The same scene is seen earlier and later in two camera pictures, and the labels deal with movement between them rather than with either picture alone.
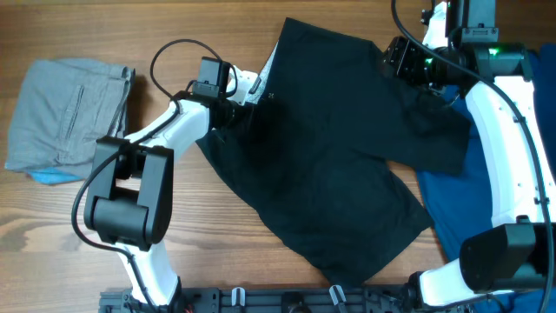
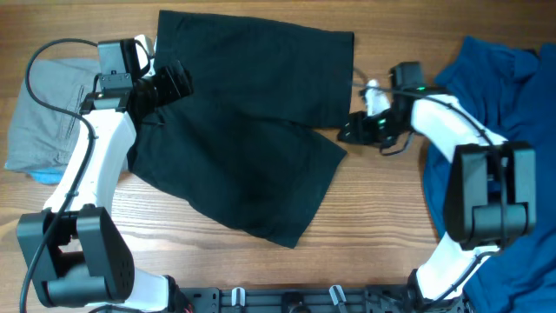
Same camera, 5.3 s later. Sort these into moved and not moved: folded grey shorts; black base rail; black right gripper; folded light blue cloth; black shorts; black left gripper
Moved: black right gripper; black shorts; black left gripper
Not moved: folded grey shorts; folded light blue cloth; black base rail
